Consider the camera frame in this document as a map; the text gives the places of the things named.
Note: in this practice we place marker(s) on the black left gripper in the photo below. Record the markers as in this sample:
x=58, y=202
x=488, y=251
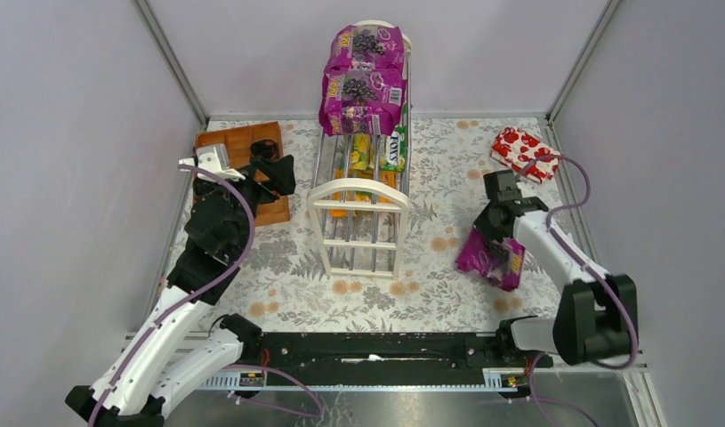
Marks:
x=262, y=179

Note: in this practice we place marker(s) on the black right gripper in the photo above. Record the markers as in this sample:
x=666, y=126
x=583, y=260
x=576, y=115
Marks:
x=503, y=192

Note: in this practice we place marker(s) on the purple grape candy bag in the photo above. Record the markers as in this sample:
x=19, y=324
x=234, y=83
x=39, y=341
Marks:
x=358, y=101
x=498, y=262
x=367, y=47

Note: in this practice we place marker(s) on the yellow green candy bag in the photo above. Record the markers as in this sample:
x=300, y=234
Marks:
x=388, y=153

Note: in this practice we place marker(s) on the purple grape candy bag front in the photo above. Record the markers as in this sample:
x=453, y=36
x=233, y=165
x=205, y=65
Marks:
x=358, y=101

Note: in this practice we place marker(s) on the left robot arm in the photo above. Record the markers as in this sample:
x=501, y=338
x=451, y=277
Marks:
x=143, y=387

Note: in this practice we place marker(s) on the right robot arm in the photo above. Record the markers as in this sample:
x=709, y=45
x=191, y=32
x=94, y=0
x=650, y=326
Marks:
x=596, y=319

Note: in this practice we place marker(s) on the cream and metal shelf rack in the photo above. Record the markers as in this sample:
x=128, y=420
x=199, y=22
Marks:
x=360, y=218

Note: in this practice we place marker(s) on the brown wooden compartment tray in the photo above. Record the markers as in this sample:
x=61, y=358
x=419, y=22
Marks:
x=238, y=141

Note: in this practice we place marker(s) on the red white heart bag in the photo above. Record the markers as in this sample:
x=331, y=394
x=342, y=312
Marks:
x=515, y=148

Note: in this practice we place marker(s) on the floral table mat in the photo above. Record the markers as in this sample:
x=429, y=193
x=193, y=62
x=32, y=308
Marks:
x=283, y=285

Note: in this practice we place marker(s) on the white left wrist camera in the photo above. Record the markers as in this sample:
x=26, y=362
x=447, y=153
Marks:
x=214, y=159

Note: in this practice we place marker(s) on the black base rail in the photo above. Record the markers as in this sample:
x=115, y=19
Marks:
x=421, y=360

